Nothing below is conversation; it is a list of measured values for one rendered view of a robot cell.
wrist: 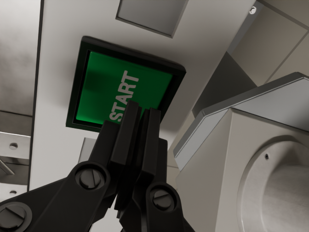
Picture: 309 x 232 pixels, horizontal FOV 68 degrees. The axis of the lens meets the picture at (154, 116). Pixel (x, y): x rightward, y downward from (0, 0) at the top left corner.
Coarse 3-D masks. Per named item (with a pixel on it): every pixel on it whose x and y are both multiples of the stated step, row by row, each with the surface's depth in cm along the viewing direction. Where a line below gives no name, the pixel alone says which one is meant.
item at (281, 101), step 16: (256, 0) 103; (256, 16) 108; (240, 32) 112; (224, 64) 54; (224, 80) 49; (240, 80) 48; (288, 80) 33; (304, 80) 33; (208, 96) 48; (224, 96) 45; (240, 96) 35; (256, 96) 34; (272, 96) 34; (288, 96) 34; (304, 96) 35; (192, 112) 57; (208, 112) 35; (224, 112) 35; (256, 112) 35; (272, 112) 36; (288, 112) 36; (304, 112) 37; (192, 128) 37; (208, 128) 36; (304, 128) 39; (192, 144) 38; (176, 160) 41
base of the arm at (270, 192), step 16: (272, 144) 34; (288, 144) 35; (256, 160) 33; (272, 160) 34; (288, 160) 35; (304, 160) 36; (256, 176) 33; (272, 176) 33; (288, 176) 31; (304, 176) 30; (240, 192) 32; (256, 192) 32; (272, 192) 31; (288, 192) 29; (304, 192) 28; (240, 208) 31; (256, 208) 32; (272, 208) 31; (288, 208) 29; (304, 208) 27; (240, 224) 31; (256, 224) 32; (272, 224) 31; (288, 224) 28; (304, 224) 27
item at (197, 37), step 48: (48, 0) 10; (96, 0) 10; (144, 0) 11; (192, 0) 11; (240, 0) 11; (48, 48) 11; (144, 48) 12; (192, 48) 12; (48, 96) 13; (192, 96) 14; (48, 144) 15
